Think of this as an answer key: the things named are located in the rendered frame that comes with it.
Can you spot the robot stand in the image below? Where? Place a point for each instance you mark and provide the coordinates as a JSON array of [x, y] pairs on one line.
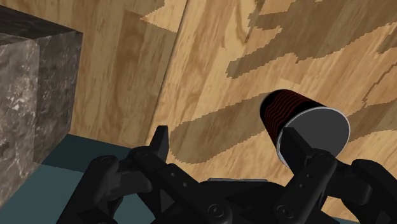
[[31, 93]]

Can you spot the black red-striped cup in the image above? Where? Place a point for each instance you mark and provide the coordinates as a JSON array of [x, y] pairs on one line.
[[297, 115]]

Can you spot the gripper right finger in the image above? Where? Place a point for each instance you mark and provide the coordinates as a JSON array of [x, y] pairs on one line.
[[313, 183]]

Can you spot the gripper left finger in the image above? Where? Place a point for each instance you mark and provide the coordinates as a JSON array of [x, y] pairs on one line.
[[161, 180]]

